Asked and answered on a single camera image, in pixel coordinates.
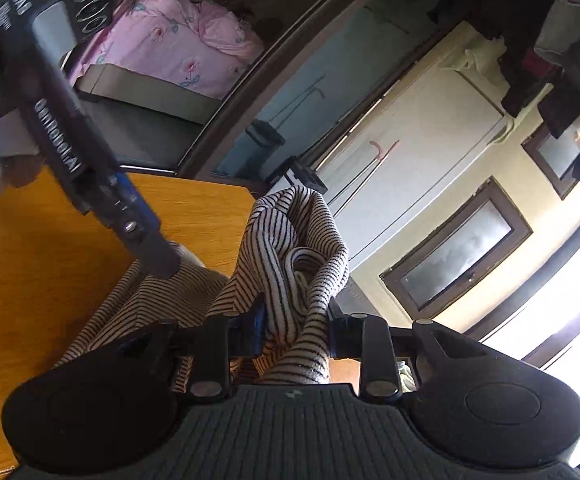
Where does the dark framed frosted window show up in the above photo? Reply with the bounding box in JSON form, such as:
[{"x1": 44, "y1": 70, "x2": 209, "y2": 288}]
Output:
[{"x1": 380, "y1": 178, "x2": 532, "y2": 321}]

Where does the left gloved hand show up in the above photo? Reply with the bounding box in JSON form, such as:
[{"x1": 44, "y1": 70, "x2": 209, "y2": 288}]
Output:
[{"x1": 0, "y1": 110, "x2": 45, "y2": 194}]

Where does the white trash bin black lid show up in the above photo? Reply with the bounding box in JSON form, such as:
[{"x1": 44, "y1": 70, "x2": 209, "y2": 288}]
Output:
[{"x1": 267, "y1": 156, "x2": 328, "y2": 195}]

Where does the pink floral bedding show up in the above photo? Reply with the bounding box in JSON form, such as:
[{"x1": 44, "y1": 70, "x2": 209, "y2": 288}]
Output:
[{"x1": 69, "y1": 0, "x2": 264, "y2": 100}]

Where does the grey striped sweater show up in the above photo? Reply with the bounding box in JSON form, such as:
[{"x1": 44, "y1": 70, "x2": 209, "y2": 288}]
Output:
[{"x1": 58, "y1": 186, "x2": 349, "y2": 386}]

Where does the dark bin behind glass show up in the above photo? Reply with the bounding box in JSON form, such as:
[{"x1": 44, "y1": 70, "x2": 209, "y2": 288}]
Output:
[{"x1": 245, "y1": 119, "x2": 285, "y2": 148}]

